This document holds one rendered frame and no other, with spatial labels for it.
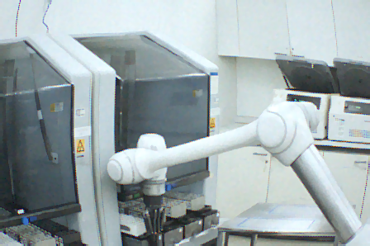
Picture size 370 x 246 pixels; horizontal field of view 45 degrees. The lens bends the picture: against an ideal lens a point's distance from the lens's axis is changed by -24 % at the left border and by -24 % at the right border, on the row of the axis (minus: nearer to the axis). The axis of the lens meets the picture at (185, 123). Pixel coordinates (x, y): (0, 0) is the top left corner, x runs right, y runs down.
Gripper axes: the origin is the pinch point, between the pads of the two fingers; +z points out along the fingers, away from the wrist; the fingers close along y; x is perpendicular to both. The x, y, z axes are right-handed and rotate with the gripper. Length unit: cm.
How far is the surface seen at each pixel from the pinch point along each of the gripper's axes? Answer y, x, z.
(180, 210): -31.6, -9.1, -5.0
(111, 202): 12.1, -10.3, -16.6
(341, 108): -232, 12, -37
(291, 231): -28, 47, -2
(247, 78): -292, -110, -52
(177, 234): -17.7, -1.5, 2.2
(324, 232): -29, 64, -1
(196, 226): -33.0, -1.6, 2.0
